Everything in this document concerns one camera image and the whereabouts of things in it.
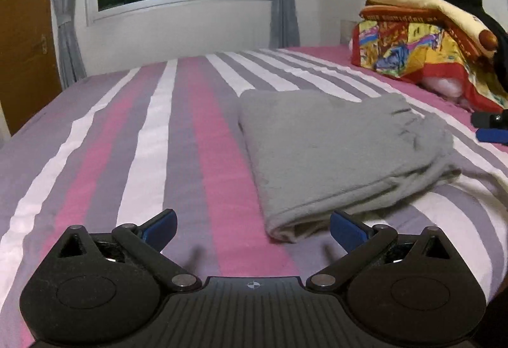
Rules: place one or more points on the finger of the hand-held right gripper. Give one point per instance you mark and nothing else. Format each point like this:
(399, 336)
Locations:
(488, 118)
(492, 135)

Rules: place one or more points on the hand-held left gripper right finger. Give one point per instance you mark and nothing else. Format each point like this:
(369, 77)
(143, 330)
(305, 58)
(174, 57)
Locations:
(348, 229)

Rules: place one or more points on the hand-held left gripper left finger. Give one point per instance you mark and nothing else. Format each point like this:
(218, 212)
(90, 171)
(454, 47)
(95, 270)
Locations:
(160, 228)

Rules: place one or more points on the grey pants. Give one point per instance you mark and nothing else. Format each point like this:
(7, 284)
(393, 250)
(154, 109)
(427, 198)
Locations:
(325, 149)

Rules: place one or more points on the white pillow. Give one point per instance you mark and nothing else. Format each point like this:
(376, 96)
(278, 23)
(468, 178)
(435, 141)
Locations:
(442, 88)

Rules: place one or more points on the striped pink grey bed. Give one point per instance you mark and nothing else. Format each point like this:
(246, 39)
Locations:
(139, 157)

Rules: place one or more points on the black garment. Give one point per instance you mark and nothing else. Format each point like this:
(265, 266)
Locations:
(498, 30)

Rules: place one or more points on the colourful red-bordered printed blanket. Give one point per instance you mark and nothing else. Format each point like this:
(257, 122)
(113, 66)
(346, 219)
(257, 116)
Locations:
(397, 50)

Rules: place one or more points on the cream brown printed blanket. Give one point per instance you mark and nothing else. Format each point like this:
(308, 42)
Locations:
(428, 4)

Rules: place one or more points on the brown wooden door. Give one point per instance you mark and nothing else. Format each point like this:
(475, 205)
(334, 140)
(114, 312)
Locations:
(24, 46)

